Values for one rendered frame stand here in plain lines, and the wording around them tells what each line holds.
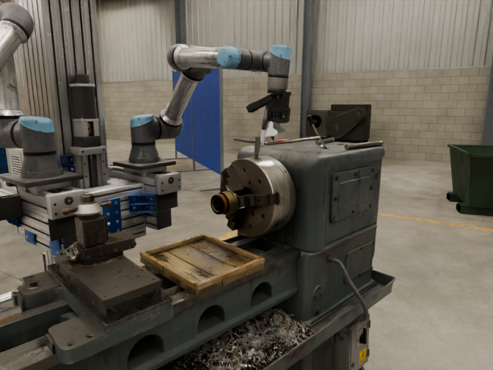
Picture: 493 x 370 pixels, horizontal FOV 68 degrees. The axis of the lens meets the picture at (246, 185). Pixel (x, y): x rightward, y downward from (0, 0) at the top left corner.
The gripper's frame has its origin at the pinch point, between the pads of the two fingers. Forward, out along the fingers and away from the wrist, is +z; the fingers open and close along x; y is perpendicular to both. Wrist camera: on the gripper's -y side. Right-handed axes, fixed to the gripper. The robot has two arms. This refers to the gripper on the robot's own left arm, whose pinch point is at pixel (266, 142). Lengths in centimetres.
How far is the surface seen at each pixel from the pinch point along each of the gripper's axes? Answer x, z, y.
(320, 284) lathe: 7, 58, 27
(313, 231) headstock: 0.8, 32.4, 22.1
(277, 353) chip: -27, 70, 18
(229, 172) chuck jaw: -3.5, 12.8, -12.9
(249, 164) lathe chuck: -4.5, 8.1, -4.9
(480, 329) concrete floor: 115, 124, 126
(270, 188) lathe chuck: -10.0, 14.6, 5.7
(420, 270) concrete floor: 199, 131, 98
